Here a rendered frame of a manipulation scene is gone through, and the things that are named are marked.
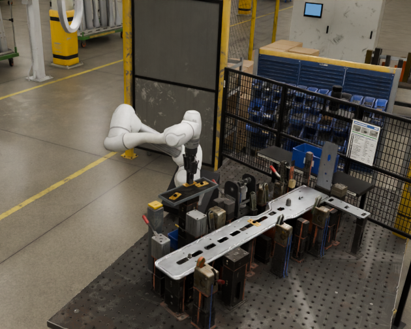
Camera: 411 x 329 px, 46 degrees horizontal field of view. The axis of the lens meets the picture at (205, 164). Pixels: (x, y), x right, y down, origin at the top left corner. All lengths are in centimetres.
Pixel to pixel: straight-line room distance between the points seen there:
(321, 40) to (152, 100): 487
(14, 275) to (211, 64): 280
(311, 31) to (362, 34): 94
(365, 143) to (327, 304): 121
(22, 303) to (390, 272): 261
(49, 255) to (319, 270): 235
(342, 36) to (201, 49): 487
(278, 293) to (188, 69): 310
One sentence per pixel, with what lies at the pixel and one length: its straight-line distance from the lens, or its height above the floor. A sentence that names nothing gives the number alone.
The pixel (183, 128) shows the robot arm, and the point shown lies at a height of 161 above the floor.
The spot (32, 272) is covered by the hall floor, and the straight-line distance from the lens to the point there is 427.
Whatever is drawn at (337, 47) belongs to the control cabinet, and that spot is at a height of 80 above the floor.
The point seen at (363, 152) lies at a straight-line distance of 357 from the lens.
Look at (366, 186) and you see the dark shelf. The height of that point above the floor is 103.
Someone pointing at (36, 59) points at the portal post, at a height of 39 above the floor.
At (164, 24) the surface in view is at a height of 167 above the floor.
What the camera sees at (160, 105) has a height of 76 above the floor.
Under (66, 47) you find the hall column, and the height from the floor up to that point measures 41.
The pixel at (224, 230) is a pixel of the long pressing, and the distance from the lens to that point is 285.
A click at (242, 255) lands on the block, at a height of 103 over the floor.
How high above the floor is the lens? 253
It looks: 25 degrees down
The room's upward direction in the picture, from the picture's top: 3 degrees clockwise
